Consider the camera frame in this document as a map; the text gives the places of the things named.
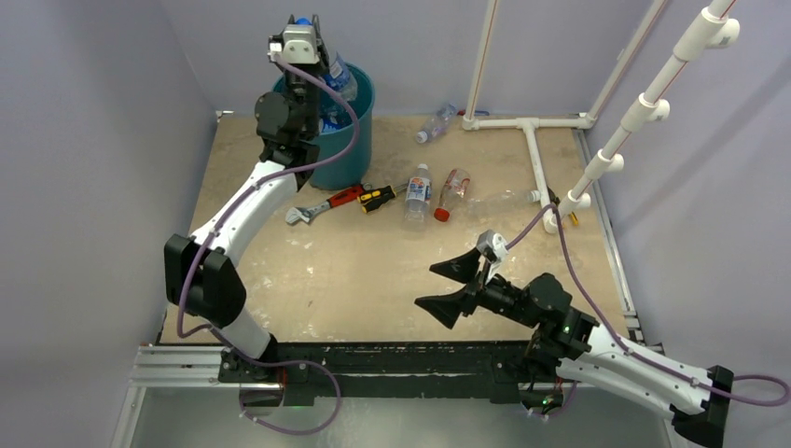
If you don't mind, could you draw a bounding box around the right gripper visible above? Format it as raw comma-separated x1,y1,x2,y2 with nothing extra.
414,242,539,329

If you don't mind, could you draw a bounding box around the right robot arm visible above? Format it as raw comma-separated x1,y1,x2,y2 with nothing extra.
415,249,734,447

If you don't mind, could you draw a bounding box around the purple cable loop under rail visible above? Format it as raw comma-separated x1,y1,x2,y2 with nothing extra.
237,358,343,437

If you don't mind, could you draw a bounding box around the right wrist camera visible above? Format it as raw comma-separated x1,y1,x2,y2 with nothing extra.
476,230,508,284

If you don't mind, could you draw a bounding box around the white-label clear bottle white cap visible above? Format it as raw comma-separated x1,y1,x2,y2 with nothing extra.
402,163,432,231

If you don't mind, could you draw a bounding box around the red-cap clear bottle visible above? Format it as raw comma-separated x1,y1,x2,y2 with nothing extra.
434,168,471,222

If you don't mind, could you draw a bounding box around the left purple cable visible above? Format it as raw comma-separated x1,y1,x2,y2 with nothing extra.
175,58,363,366

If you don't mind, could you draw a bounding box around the yellow black handled screwdriver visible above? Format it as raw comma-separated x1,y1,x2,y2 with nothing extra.
357,183,408,214

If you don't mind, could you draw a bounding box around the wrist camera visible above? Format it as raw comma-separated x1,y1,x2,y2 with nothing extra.
476,230,508,284
268,23,322,65

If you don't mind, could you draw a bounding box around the white PVC pipe frame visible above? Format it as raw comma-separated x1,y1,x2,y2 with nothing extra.
462,0,742,234

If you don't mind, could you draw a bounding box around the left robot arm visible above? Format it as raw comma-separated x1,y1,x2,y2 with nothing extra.
164,17,329,382

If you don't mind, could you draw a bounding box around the red-handled adjustable wrench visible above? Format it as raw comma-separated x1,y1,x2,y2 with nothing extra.
285,184,371,226

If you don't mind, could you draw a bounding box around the small Pepsi bottle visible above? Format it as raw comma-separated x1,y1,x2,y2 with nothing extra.
319,104,352,134
295,15,358,103

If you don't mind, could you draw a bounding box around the teal plastic bin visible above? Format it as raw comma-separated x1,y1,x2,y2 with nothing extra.
257,61,375,189

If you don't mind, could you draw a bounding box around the clear bottle by back wall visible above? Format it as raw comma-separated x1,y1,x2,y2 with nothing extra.
415,103,459,144

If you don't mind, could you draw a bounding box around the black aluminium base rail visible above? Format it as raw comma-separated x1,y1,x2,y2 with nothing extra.
126,336,669,410

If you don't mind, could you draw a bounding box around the clear bottle near pipe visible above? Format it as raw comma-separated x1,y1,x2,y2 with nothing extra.
466,189,541,218

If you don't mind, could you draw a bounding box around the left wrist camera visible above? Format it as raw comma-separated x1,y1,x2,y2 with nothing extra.
268,23,322,65

